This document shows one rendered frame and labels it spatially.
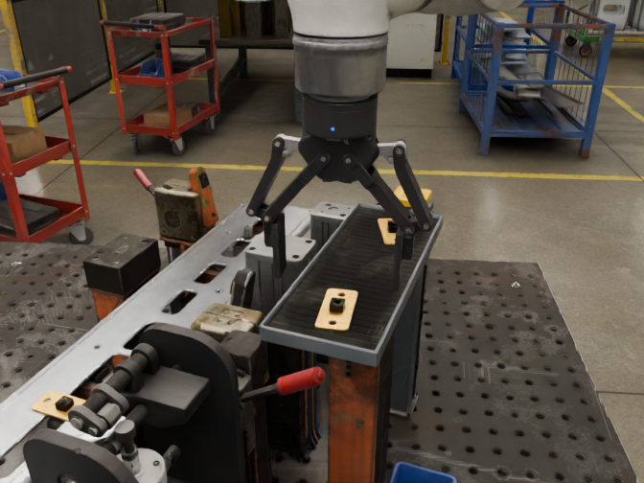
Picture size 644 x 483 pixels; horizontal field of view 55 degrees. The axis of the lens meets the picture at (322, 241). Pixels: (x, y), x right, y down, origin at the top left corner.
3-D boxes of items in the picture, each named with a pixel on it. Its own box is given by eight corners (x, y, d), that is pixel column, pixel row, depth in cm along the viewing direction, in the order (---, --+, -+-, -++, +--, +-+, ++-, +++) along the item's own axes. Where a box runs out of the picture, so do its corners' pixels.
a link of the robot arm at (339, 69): (304, 23, 63) (305, 81, 66) (281, 37, 55) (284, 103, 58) (393, 26, 61) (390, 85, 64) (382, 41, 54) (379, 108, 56)
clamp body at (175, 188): (182, 308, 156) (166, 173, 139) (234, 319, 152) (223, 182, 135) (158, 331, 147) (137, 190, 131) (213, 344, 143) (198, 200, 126)
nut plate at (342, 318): (328, 289, 77) (328, 281, 76) (357, 292, 76) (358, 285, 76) (313, 329, 69) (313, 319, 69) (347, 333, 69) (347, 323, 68)
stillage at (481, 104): (457, 111, 570) (469, 2, 526) (545, 112, 566) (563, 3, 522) (480, 155, 463) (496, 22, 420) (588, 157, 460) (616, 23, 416)
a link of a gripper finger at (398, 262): (398, 222, 68) (404, 222, 68) (394, 277, 71) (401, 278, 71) (395, 234, 65) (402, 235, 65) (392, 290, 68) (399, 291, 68)
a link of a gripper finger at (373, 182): (344, 148, 66) (355, 140, 65) (409, 224, 68) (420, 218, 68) (337, 161, 62) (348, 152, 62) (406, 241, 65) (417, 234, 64)
